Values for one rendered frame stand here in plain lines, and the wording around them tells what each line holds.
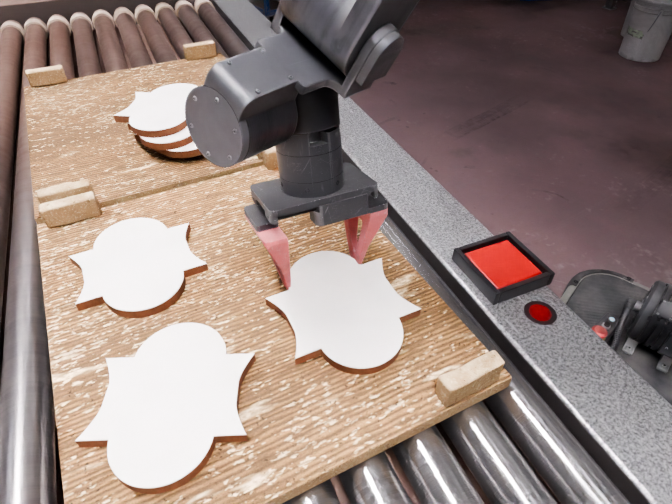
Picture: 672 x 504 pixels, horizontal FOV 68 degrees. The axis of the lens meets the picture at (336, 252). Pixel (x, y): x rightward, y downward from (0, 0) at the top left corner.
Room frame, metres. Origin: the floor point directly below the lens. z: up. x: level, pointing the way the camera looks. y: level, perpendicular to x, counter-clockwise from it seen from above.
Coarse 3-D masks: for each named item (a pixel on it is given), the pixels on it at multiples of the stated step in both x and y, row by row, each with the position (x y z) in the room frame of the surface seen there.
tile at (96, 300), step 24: (96, 240) 0.40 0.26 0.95; (120, 240) 0.40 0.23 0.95; (144, 240) 0.40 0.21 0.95; (168, 240) 0.40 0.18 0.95; (96, 264) 0.37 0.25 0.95; (120, 264) 0.37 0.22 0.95; (144, 264) 0.37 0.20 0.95; (168, 264) 0.37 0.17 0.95; (192, 264) 0.37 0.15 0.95; (96, 288) 0.33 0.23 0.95; (120, 288) 0.33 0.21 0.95; (144, 288) 0.33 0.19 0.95; (168, 288) 0.33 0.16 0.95; (120, 312) 0.31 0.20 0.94; (144, 312) 0.30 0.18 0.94
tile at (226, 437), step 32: (160, 352) 0.26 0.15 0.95; (192, 352) 0.26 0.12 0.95; (224, 352) 0.26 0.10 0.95; (128, 384) 0.22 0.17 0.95; (160, 384) 0.22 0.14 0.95; (192, 384) 0.22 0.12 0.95; (224, 384) 0.22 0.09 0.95; (96, 416) 0.20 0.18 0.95; (128, 416) 0.20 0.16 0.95; (160, 416) 0.20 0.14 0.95; (192, 416) 0.20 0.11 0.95; (224, 416) 0.20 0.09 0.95; (128, 448) 0.17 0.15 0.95; (160, 448) 0.17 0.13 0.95; (192, 448) 0.17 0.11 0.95; (128, 480) 0.15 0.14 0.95; (160, 480) 0.15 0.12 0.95
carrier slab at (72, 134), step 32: (160, 64) 0.92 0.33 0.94; (192, 64) 0.92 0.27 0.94; (32, 96) 0.78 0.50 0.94; (64, 96) 0.78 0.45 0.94; (96, 96) 0.78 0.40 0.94; (128, 96) 0.78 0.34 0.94; (32, 128) 0.67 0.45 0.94; (64, 128) 0.67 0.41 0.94; (96, 128) 0.67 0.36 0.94; (128, 128) 0.67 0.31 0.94; (32, 160) 0.58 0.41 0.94; (64, 160) 0.58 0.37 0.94; (96, 160) 0.58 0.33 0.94; (128, 160) 0.58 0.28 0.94; (160, 160) 0.58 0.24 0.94; (192, 160) 0.58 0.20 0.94; (256, 160) 0.58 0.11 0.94; (96, 192) 0.51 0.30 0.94; (128, 192) 0.51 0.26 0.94
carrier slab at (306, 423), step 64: (192, 192) 0.51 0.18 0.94; (64, 256) 0.39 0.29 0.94; (256, 256) 0.39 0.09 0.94; (384, 256) 0.39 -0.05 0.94; (64, 320) 0.30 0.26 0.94; (128, 320) 0.30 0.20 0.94; (192, 320) 0.30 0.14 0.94; (256, 320) 0.30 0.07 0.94; (448, 320) 0.30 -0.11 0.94; (64, 384) 0.23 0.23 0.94; (256, 384) 0.23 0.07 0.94; (320, 384) 0.23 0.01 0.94; (384, 384) 0.23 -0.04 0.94; (64, 448) 0.18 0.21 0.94; (256, 448) 0.18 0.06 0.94; (320, 448) 0.18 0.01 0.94; (384, 448) 0.18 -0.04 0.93
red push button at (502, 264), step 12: (468, 252) 0.40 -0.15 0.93; (480, 252) 0.40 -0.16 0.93; (492, 252) 0.40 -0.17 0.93; (504, 252) 0.40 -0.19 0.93; (516, 252) 0.40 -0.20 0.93; (480, 264) 0.38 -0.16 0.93; (492, 264) 0.38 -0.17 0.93; (504, 264) 0.38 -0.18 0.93; (516, 264) 0.38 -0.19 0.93; (528, 264) 0.38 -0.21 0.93; (492, 276) 0.37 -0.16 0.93; (504, 276) 0.37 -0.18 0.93; (516, 276) 0.37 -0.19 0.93; (528, 276) 0.37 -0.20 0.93
